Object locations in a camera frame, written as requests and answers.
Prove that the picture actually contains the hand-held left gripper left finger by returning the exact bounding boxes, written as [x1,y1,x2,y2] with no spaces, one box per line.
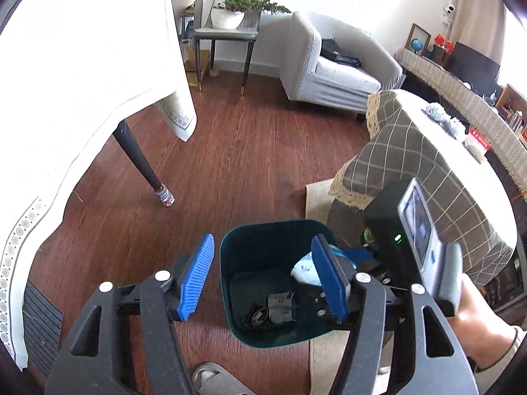
[44,234,215,395]

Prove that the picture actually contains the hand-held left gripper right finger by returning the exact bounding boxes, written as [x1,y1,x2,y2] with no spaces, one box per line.
[311,234,480,395]

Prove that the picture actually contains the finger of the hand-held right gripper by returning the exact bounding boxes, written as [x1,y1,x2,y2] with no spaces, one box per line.
[294,284,354,332]
[340,247,377,262]

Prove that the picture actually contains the grey scrap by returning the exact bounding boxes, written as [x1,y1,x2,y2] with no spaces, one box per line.
[243,291,298,330]

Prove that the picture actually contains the teal trash bin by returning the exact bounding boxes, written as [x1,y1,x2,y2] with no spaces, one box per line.
[219,219,350,348]

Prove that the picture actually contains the person's right forearm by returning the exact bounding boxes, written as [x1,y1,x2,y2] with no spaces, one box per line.
[473,323,527,375]

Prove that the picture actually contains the person's right hand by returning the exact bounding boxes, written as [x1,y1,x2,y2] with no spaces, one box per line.
[447,274,505,373]

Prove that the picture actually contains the round table grey checked tablecloth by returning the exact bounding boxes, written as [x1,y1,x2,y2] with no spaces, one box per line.
[328,89,518,284]

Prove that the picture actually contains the striped table leg sock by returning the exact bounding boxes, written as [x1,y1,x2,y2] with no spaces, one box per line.
[154,187,176,207]

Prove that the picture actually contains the grey slipper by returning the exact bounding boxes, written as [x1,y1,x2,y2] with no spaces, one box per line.
[191,362,248,395]

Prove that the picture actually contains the red and white package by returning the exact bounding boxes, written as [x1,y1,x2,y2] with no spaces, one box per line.
[463,127,492,163]

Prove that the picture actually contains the black table leg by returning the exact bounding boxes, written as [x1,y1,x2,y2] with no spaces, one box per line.
[113,120,176,207]

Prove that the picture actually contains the long desk beige cloth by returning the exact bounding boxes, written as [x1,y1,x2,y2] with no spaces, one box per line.
[395,47,527,198]

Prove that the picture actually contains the grey armchair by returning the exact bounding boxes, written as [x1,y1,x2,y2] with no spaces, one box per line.
[280,11,404,121]

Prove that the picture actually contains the dark ribbed floor mat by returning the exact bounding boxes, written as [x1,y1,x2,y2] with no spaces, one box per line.
[20,280,64,379]

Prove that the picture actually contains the black monitor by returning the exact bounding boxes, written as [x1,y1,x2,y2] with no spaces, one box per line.
[447,42,502,95]

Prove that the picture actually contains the black bag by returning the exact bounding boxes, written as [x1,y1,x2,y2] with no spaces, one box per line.
[320,38,362,68]

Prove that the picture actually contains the framed globe picture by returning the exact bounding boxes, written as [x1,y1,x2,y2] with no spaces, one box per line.
[405,24,432,56]

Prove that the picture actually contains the cardboard box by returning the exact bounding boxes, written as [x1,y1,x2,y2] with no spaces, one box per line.
[183,49,210,85]

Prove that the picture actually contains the grey dining chair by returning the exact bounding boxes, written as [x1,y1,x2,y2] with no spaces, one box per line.
[193,0,264,96]

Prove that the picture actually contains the table with pale green tablecloth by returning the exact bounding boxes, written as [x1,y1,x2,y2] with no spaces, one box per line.
[0,0,198,373]

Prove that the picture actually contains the potted plant white pot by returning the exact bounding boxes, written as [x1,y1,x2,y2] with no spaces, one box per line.
[211,0,292,30]

